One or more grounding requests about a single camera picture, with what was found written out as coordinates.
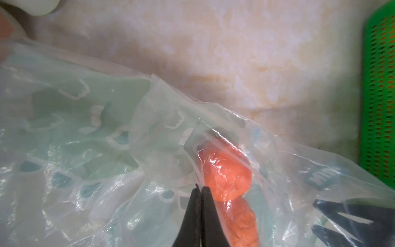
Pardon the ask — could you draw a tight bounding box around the green-zip bag of oranges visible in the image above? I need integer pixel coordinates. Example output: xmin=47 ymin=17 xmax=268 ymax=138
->
xmin=1 ymin=40 xmax=151 ymax=247

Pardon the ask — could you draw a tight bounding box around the mint green toaster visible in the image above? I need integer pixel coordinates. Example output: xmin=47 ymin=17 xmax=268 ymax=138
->
xmin=1 ymin=0 xmax=61 ymax=16

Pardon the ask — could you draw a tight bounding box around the green plastic basket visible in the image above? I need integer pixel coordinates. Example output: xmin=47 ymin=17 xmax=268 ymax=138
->
xmin=360 ymin=1 xmax=395 ymax=188

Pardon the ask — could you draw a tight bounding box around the pink ceramic mug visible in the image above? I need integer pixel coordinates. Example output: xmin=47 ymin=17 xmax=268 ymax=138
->
xmin=1 ymin=7 xmax=27 ymax=63

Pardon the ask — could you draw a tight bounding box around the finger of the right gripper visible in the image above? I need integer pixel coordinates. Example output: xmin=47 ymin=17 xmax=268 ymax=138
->
xmin=312 ymin=224 xmax=395 ymax=247
xmin=313 ymin=198 xmax=395 ymax=225

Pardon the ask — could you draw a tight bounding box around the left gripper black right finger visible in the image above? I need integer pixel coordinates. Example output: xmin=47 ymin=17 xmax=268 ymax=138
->
xmin=201 ymin=186 xmax=230 ymax=247

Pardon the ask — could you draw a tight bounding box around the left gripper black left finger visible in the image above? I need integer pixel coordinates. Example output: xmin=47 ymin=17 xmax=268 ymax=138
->
xmin=172 ymin=185 xmax=202 ymax=247

